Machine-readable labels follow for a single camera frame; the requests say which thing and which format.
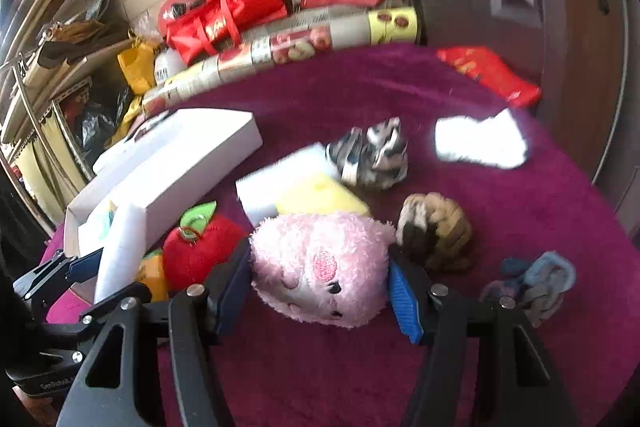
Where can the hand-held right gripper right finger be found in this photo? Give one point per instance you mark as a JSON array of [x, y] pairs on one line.
[[404, 302]]

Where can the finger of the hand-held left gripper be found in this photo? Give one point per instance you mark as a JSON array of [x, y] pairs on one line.
[[67, 331], [86, 267]]

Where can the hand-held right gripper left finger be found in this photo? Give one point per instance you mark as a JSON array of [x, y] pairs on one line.
[[232, 294]]

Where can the red apple plush toy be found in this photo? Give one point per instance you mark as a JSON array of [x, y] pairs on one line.
[[197, 254]]

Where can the orange packet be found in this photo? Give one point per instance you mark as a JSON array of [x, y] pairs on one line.
[[152, 274]]

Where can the pink plush toy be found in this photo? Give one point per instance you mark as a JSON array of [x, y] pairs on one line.
[[310, 264]]

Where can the white sponge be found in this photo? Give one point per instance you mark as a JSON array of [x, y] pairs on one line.
[[280, 184]]

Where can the blue grey sock bundle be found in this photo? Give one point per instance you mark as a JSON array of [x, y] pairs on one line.
[[542, 279]]

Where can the white cardboard box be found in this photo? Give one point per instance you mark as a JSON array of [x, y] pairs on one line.
[[200, 157]]

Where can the zebra print cloth bundle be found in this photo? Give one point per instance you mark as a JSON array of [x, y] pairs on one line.
[[372, 154]]

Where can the white sock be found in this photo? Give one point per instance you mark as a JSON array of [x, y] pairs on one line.
[[475, 142]]

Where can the white foam block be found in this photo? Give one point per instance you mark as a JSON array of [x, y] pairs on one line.
[[120, 254]]

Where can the yellow cloth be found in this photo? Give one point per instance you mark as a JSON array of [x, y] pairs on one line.
[[45, 172]]

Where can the black plastic bag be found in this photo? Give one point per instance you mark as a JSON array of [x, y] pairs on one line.
[[97, 122]]

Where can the metal shelf rack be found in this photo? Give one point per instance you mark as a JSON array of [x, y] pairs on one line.
[[30, 107]]

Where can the yellow plastic bag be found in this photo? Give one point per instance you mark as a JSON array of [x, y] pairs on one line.
[[137, 64]]

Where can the white plastic jug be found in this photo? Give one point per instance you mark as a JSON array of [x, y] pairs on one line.
[[169, 64]]

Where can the brown bag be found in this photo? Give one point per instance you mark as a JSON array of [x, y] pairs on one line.
[[80, 37]]

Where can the red snack packet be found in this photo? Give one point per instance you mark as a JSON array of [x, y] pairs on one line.
[[487, 69]]

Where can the rolled printed mat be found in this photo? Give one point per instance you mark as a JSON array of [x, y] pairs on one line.
[[295, 44]]

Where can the red round helmet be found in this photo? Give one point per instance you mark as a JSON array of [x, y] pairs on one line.
[[182, 4]]

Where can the red tote bag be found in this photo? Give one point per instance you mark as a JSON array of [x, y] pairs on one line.
[[225, 14]]

